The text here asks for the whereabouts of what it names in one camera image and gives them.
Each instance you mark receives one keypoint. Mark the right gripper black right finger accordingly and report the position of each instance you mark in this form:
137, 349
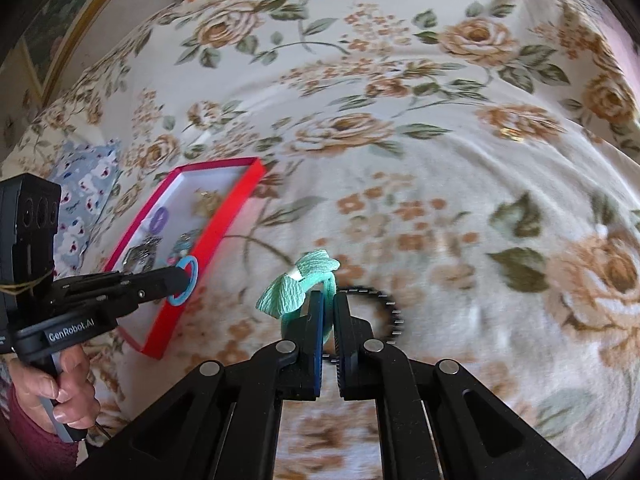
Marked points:
353, 367

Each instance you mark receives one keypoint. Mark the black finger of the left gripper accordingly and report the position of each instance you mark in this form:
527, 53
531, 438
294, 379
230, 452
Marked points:
115, 293

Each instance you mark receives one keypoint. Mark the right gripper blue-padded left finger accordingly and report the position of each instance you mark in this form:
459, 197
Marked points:
314, 340

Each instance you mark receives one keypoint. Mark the purple hair clip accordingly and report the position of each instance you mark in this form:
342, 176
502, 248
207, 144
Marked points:
158, 220

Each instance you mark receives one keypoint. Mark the maroon sleeve left forearm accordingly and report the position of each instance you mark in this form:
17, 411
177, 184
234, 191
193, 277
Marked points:
50, 457

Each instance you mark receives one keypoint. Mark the person's left hand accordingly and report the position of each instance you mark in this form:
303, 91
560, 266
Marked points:
75, 397

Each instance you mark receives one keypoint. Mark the red shallow cardboard box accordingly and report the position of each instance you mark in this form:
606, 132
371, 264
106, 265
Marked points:
187, 241

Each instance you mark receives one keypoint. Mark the blue bear print pillow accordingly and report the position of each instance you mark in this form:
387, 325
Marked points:
86, 174

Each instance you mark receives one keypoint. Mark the floral cream bed blanket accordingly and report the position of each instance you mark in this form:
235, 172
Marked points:
476, 159

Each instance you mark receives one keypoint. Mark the gold framed wall painting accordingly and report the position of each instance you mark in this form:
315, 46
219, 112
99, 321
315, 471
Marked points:
53, 36

